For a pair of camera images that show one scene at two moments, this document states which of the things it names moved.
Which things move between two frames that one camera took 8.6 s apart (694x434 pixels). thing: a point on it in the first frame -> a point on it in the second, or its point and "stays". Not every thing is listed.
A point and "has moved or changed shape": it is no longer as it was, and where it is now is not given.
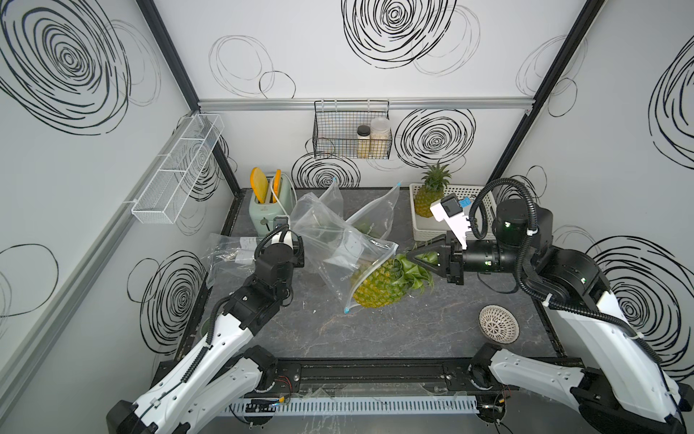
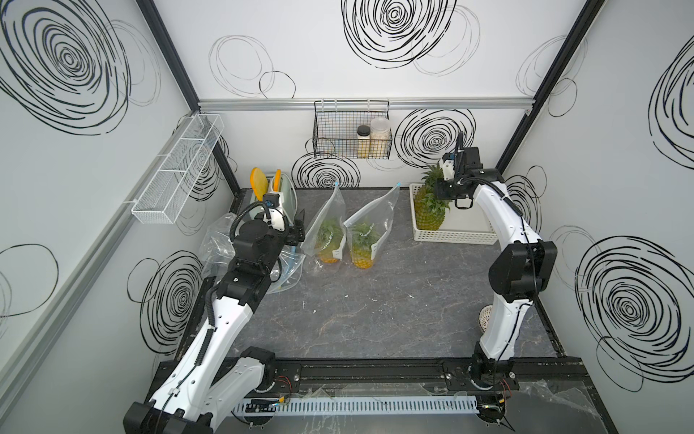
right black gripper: x=451 y=266 -> x=439 y=191
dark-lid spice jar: x=363 y=142 stays
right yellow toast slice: x=276 y=185 stays
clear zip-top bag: x=376 y=218 stays
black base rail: x=453 y=374 stays
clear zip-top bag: x=334 y=249 has moved or changed shape
